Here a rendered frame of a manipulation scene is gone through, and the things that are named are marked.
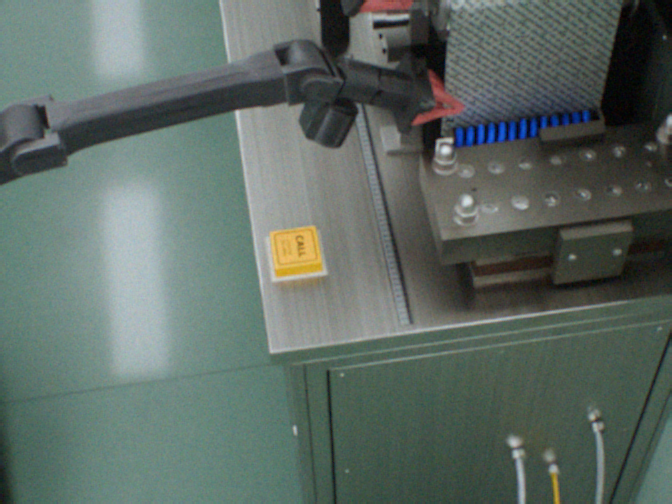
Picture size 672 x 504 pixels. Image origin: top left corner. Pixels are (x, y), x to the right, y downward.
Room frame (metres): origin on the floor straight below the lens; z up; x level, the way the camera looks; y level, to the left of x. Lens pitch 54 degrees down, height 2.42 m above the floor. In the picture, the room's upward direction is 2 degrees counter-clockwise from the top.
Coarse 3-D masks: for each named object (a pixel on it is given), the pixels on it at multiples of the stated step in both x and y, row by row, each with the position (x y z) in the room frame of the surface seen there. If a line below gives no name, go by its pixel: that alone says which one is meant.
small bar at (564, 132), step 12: (600, 120) 1.20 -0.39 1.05; (540, 132) 1.18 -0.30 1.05; (552, 132) 1.18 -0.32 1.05; (564, 132) 1.18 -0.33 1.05; (576, 132) 1.18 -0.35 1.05; (588, 132) 1.18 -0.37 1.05; (600, 132) 1.18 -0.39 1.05; (540, 144) 1.17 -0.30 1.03; (552, 144) 1.17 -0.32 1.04; (564, 144) 1.17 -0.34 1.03
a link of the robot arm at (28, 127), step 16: (0, 112) 1.12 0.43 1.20; (16, 112) 1.11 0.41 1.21; (32, 112) 1.12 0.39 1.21; (0, 128) 1.09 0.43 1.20; (16, 128) 1.08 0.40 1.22; (32, 128) 1.08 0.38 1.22; (0, 144) 1.10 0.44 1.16; (16, 144) 1.05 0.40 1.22; (0, 160) 1.04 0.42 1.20; (0, 176) 1.04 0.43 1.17; (16, 176) 1.04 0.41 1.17
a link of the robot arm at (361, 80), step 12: (336, 60) 1.21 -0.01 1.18; (348, 60) 1.20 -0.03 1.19; (348, 72) 1.18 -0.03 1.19; (360, 72) 1.19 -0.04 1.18; (372, 72) 1.19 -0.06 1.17; (348, 84) 1.17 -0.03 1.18; (360, 84) 1.17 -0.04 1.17; (372, 84) 1.18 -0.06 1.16; (336, 96) 1.17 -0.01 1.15; (348, 96) 1.17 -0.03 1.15; (360, 96) 1.17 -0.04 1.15; (372, 96) 1.17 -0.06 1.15; (336, 108) 1.17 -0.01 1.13; (348, 108) 1.17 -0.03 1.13
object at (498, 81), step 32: (576, 32) 1.23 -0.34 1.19; (608, 32) 1.24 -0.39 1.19; (448, 64) 1.21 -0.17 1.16; (480, 64) 1.21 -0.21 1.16; (512, 64) 1.22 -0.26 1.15; (544, 64) 1.23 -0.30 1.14; (576, 64) 1.23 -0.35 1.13; (608, 64) 1.24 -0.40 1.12; (480, 96) 1.22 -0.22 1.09; (512, 96) 1.22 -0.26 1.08; (544, 96) 1.23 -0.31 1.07; (576, 96) 1.23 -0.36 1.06
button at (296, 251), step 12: (300, 228) 1.12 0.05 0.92; (312, 228) 1.12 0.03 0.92; (276, 240) 1.10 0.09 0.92; (288, 240) 1.10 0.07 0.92; (300, 240) 1.10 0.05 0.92; (312, 240) 1.10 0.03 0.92; (276, 252) 1.08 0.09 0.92; (288, 252) 1.08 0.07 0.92; (300, 252) 1.08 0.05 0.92; (312, 252) 1.07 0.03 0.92; (276, 264) 1.06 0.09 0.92; (288, 264) 1.05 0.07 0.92; (300, 264) 1.05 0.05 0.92; (312, 264) 1.05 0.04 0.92; (276, 276) 1.05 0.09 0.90
